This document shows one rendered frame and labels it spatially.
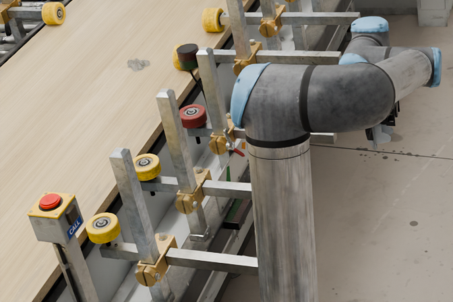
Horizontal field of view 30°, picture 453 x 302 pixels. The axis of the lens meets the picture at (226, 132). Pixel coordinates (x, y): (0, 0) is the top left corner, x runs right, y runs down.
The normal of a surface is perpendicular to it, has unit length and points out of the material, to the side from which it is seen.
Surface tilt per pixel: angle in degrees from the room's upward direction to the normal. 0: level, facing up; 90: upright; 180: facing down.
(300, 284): 81
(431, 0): 90
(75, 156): 0
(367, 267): 0
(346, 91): 53
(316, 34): 0
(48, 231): 90
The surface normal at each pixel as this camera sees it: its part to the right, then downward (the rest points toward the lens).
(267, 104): -0.40, 0.25
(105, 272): 0.92, 0.05
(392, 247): -0.18, -0.83
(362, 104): 0.41, 0.19
